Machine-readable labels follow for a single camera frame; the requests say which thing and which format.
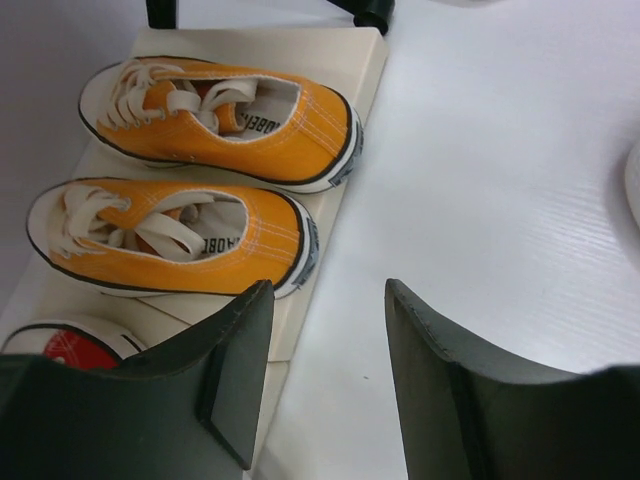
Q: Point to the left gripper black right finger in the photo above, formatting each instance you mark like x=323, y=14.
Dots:
x=469, y=409

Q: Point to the left blue sneaker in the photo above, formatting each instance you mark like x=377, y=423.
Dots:
x=632, y=182

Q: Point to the orange sneaker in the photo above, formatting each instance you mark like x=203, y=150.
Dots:
x=279, y=128
x=135, y=238

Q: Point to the red sneaker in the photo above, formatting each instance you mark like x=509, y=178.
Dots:
x=79, y=342

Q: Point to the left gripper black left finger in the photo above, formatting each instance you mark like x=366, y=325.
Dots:
x=187, y=408

